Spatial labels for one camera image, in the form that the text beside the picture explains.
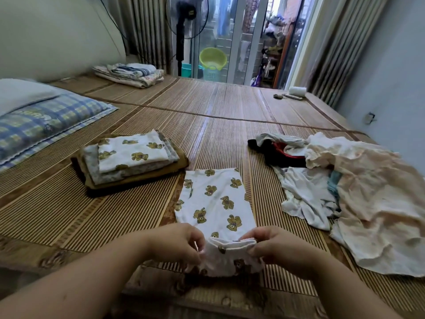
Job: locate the white bear print pants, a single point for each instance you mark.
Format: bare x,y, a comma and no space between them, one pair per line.
216,202

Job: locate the cluttered balcony shelf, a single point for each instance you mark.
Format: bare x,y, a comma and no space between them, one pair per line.
272,49

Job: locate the white bear print garment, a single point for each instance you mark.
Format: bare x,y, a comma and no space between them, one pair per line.
136,150

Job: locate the pale grey garment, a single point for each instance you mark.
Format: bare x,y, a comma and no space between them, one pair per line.
275,139

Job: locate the light blue garment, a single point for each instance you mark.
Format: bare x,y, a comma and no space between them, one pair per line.
334,182

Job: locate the person's left hand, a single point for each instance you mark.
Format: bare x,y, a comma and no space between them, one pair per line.
174,242

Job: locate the yellow green basin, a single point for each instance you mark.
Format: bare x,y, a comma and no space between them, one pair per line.
212,57

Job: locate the cream padded headboard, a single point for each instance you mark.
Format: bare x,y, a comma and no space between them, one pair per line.
60,36

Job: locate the pile of clothes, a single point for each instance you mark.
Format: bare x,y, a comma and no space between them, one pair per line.
378,202

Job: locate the person's right forearm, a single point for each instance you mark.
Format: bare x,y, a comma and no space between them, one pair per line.
355,295

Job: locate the bamboo bed mat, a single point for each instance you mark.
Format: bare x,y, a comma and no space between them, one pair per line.
219,109

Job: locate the white wall socket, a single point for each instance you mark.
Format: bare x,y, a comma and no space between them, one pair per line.
370,118

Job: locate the white paper roll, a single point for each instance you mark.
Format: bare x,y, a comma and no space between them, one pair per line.
297,91

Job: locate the person's left forearm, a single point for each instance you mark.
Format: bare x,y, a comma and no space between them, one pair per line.
79,285

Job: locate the folded striped blanket stack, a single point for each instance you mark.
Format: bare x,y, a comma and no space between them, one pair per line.
129,75

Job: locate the black standing fan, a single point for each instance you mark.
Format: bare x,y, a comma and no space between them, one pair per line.
186,16

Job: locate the small teal bucket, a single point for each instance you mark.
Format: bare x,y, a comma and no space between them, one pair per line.
186,69

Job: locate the blue plaid pillow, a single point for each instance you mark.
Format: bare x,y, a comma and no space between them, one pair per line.
46,123

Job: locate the olive tan shorts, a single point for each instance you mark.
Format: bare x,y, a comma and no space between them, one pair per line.
174,170

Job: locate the sliding glass balcony door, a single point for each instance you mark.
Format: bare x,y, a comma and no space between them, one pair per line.
246,36

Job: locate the beige patterned curtain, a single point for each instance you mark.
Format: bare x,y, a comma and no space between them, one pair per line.
348,43
143,29

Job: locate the black red garment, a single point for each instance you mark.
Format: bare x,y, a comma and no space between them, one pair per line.
282,156

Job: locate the small dark object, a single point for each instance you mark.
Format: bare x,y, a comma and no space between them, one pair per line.
277,96

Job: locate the person's right hand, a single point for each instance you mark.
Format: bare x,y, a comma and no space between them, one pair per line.
285,249

